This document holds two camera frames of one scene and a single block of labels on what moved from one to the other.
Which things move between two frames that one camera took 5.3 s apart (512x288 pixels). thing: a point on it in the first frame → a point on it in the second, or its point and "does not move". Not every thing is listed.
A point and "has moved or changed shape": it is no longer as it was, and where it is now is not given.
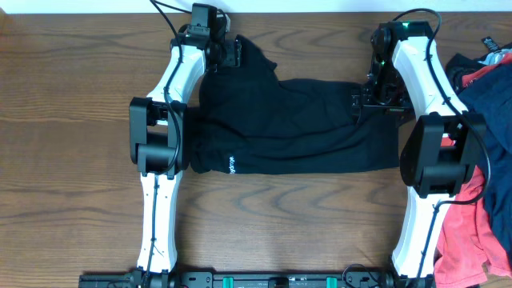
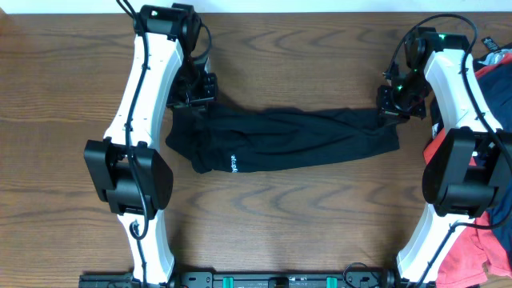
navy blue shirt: (489, 99) does not move
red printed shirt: (464, 258) does not move
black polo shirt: (250, 120) has moved or changed shape
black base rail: (246, 278) does not move
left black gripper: (234, 55) → (210, 95)
